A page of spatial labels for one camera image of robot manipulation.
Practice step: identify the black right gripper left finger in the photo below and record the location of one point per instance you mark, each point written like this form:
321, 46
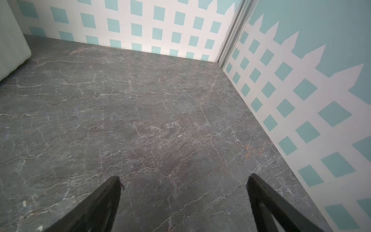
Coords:
94, 214

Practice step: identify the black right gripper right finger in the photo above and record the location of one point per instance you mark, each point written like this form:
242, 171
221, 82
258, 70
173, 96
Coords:
268, 206

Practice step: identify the beige toolbox with brown lid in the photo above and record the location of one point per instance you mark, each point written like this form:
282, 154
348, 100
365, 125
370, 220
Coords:
14, 47

